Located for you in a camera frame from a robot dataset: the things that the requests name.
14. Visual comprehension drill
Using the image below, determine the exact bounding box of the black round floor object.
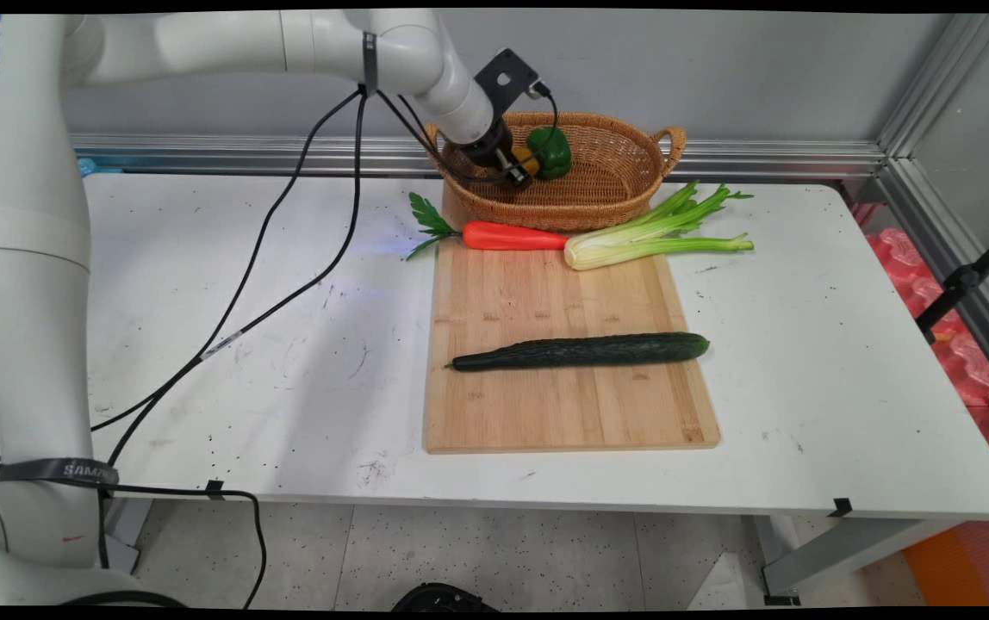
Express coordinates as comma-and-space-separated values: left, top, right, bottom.
391, 582, 500, 613

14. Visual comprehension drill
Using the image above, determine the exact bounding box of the long black cable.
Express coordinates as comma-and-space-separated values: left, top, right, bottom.
105, 90, 370, 468
91, 86, 366, 432

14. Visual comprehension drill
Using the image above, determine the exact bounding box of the green bell pepper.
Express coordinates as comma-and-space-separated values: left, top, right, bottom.
526, 127, 573, 181

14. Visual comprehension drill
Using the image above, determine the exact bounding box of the green celery stalk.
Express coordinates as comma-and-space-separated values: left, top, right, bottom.
563, 180, 756, 272

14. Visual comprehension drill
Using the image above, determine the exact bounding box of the pink plastic packaging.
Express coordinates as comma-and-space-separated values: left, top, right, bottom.
852, 201, 989, 487

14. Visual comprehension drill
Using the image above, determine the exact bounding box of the horizontal aluminium frame rail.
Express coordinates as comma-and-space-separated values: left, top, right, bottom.
71, 132, 888, 183

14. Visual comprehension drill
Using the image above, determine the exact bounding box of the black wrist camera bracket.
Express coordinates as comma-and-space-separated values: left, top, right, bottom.
474, 47, 542, 117

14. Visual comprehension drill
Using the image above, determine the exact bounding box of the black floor cable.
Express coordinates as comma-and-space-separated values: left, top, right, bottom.
96, 482, 268, 609

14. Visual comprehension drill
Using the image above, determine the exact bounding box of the black camera cable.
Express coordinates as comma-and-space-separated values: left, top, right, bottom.
531, 80, 561, 146

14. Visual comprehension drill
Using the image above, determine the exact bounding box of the woven wicker basket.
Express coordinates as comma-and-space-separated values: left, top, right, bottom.
424, 111, 687, 233

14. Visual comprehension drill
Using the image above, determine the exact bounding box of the grey table leg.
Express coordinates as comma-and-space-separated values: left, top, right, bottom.
753, 515, 965, 606

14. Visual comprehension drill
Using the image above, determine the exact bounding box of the bamboo cutting board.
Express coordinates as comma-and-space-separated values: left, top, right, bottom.
423, 232, 722, 455

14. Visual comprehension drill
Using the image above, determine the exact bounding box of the slanted aluminium frame rail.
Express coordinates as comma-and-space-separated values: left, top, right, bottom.
875, 13, 989, 406

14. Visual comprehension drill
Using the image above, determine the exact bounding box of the dark green cucumber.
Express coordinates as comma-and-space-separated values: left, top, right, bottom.
446, 332, 711, 373

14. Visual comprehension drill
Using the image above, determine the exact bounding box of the orange floor mat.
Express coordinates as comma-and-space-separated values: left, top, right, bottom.
901, 512, 989, 607

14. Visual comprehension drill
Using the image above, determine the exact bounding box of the orange carrot with leaves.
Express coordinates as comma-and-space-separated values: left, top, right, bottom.
406, 192, 570, 261

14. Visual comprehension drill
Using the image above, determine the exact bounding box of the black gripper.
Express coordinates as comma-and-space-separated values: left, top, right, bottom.
458, 119, 536, 191

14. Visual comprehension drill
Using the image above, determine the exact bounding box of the black strap with lettering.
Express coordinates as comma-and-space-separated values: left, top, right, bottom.
0, 456, 121, 493

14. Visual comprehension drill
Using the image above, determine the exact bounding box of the black tripod leg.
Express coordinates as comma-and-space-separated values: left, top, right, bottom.
915, 219, 989, 345

